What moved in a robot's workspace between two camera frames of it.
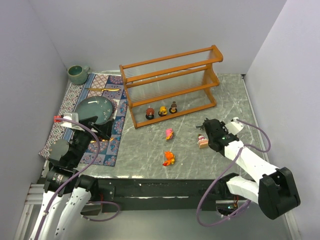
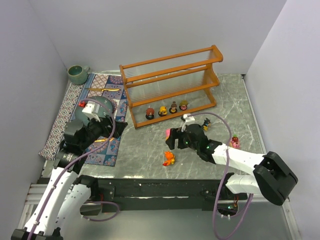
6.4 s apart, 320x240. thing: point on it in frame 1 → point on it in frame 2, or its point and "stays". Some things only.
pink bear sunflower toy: [169, 133] stays
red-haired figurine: [150, 113] stays
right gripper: [210, 128] → [180, 139]
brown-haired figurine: [173, 109] stays
